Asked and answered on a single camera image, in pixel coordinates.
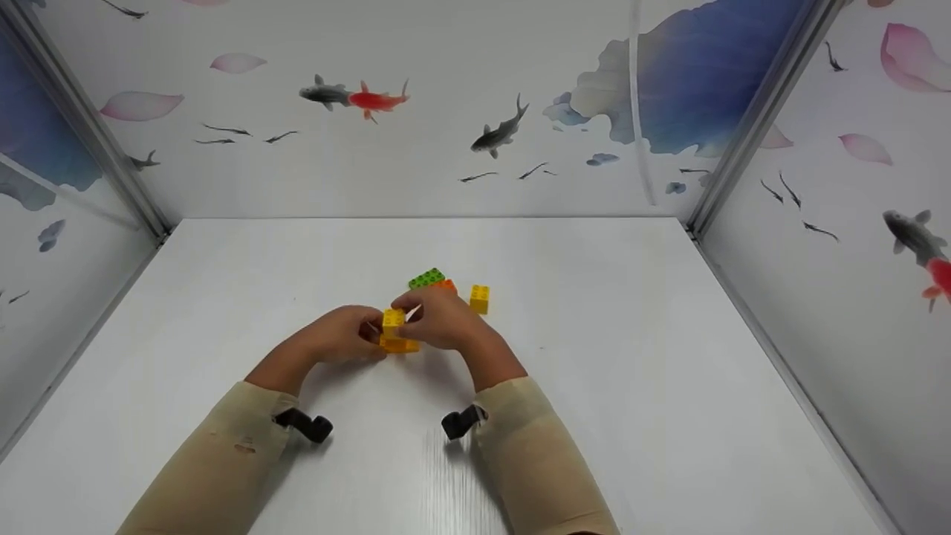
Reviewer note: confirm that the orange-yellow long toy brick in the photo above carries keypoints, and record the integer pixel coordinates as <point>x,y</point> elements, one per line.
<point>400,345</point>

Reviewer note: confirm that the orange toy brick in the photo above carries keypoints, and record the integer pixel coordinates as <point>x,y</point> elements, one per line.
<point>446,285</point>

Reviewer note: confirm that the person's right hand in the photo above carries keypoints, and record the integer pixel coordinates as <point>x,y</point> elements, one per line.
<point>446,321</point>

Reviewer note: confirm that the green toy brick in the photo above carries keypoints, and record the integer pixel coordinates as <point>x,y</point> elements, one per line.
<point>426,279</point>

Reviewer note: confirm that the person's right forearm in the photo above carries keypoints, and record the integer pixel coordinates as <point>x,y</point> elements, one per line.
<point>531,446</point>

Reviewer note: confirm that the yellow square toy brick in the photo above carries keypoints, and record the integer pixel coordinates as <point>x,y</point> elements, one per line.
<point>479,299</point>
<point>393,321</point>

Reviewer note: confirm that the person's left forearm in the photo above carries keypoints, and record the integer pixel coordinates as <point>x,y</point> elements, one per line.
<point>223,453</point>

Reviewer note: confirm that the black wrist band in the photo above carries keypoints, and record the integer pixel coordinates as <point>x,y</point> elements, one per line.
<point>306,424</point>
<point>461,421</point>

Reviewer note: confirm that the person's left hand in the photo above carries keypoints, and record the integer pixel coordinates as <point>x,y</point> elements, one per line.
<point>338,336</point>

